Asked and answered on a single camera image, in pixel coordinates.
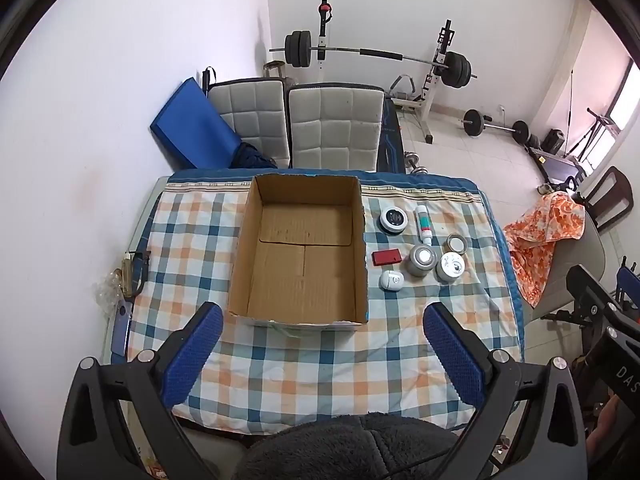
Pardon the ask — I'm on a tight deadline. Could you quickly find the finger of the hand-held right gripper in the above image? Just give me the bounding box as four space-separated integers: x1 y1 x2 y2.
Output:
566 265 640 341
616 266 640 311

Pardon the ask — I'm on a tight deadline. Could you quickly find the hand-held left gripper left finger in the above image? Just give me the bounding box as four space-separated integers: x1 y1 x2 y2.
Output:
56 301 226 480

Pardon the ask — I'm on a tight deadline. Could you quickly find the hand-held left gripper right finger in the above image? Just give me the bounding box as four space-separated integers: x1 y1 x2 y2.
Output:
422 301 588 480

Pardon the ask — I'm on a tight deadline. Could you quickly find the white round tin with print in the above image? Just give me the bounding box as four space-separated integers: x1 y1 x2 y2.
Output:
436 251 466 283

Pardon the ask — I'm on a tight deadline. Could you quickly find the silver round tin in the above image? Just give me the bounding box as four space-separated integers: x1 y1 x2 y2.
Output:
406 245 437 277

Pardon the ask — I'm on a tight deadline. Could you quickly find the cardboard box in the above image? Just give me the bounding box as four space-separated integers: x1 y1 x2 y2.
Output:
227 172 371 331

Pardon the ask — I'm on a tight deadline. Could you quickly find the white spray bottle teal band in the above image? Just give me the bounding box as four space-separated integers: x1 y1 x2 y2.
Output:
415 205 435 247

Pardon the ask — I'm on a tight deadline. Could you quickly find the round jar with black lid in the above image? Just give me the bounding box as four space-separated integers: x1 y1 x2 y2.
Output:
378 206 409 235

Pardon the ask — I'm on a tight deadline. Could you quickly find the person's right forearm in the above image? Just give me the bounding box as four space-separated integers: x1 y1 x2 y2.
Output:
587 397 640 461

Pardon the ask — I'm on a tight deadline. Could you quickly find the orange floral cloth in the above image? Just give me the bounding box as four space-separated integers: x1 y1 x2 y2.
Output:
502 194 586 308

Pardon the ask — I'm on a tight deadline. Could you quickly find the dark wooden chair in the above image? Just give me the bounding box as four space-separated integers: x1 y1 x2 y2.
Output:
575 166 635 233

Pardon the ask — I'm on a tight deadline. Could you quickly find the clear plastic wrap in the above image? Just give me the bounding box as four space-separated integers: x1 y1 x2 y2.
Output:
92 267 126 318

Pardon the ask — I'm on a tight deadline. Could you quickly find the checked blanket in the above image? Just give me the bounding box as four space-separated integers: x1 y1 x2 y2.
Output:
127 170 526 433

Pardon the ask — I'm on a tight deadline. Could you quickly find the treadmill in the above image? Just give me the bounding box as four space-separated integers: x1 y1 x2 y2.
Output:
530 147 586 186

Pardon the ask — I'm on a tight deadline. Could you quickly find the dark fleece garment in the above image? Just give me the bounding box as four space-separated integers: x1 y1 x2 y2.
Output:
240 412 466 480

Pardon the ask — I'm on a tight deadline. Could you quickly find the black exercise stand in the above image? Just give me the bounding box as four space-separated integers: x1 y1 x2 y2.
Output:
565 65 621 161

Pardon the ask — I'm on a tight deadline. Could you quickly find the window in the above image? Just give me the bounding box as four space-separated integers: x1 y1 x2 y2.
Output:
607 55 640 136

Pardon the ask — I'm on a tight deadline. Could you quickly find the chrome dumbbell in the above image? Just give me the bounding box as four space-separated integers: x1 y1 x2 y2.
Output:
402 150 431 176

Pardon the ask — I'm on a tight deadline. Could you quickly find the dark blue knitted cloth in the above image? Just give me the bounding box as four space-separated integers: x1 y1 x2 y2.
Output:
232 142 278 170

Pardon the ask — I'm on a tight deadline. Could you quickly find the short barbell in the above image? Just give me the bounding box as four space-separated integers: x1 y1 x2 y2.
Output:
461 108 531 143

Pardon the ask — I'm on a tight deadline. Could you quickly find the blue folded mat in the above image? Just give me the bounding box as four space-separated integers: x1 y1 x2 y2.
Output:
150 77 243 170

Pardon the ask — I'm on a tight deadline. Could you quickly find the black weight bench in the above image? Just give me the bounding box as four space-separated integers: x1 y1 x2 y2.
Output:
377 95 406 173

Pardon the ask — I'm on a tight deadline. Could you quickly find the narrow white padded cushion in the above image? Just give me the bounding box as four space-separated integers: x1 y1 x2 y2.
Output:
207 78 291 168

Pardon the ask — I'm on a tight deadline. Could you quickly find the white barbell rack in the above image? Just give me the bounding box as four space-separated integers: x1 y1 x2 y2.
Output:
315 0 456 143

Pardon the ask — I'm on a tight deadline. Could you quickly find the wide white padded cushion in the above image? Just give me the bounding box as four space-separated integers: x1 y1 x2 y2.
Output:
287 83 386 171

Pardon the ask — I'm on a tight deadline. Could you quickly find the barbell with black plates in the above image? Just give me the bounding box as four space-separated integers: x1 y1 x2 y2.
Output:
270 31 478 87

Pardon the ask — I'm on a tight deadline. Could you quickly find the amber object with black strap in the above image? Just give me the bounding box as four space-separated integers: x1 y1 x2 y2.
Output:
121 249 151 297

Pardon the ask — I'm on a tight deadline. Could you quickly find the grey curved handlebar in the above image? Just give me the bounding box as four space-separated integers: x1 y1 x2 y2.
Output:
390 74 418 101

